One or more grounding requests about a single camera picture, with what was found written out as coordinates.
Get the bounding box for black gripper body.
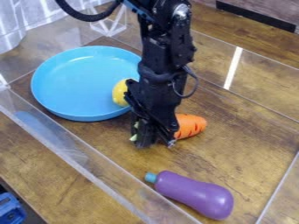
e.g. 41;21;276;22
125;64;187;127

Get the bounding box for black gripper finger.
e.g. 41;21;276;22
130;113;157;149
156;122;179;148

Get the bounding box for orange toy carrot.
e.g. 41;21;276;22
172;113;207;141

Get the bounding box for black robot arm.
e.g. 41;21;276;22
54;0;196;149

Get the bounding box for yellow toy lemon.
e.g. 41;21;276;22
112;80;128;107

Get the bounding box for blue plastic plate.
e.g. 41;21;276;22
30;45;140;122

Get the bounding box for purple toy eggplant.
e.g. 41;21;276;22
144;171;233;221

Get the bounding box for black bar in background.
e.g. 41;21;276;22
216;0;296;33

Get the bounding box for blue object at corner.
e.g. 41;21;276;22
0;192;26;224

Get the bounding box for white curtain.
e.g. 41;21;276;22
0;0;66;54

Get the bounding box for clear acrylic enclosure wall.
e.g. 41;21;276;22
0;0;299;224

